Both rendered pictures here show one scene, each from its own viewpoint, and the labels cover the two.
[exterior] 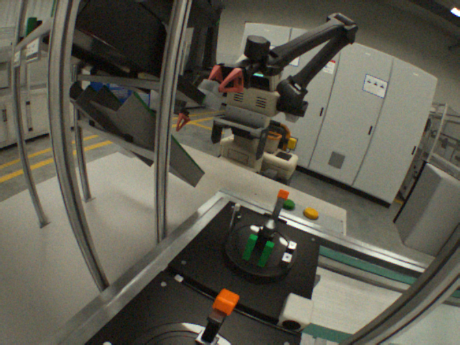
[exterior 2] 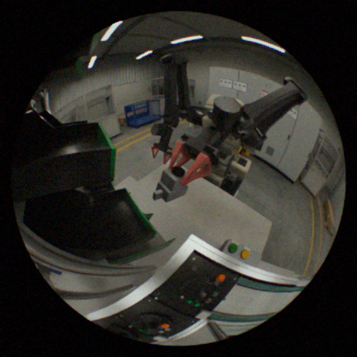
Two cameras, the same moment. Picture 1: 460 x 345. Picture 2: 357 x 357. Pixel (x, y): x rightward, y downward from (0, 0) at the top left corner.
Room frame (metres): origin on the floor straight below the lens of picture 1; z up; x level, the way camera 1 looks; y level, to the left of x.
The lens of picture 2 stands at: (0.38, 0.03, 1.40)
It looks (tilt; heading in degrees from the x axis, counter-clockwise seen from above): 47 degrees down; 18
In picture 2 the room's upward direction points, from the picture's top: straight up
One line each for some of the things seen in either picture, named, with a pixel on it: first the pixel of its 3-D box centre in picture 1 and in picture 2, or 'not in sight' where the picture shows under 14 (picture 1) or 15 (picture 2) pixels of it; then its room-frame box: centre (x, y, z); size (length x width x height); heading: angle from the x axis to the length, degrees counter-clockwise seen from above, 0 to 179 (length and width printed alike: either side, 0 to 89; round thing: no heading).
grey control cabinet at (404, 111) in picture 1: (393, 134); (299, 142); (2.77, -2.41, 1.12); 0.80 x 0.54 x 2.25; 66
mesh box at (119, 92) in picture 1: (120, 96); (142, 112); (4.28, 2.87, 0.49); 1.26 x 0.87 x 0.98; 158
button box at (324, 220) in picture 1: (306, 222); (241, 255); (0.44, -0.24, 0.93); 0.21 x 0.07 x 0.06; 70
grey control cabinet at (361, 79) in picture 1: (350, 116); (278, 125); (3.09, -1.68, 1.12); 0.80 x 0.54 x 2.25; 66
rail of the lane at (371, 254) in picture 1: (363, 263); (259, 277); (0.32, -0.39, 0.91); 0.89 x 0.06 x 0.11; 70
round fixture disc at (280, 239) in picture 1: (260, 248); (199, 290); (0.27, -0.08, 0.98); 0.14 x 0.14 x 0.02
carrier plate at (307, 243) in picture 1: (257, 254); (198, 289); (0.27, -0.08, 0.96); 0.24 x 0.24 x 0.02; 70
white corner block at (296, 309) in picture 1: (294, 313); (202, 314); (0.15, -0.14, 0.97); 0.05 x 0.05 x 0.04; 70
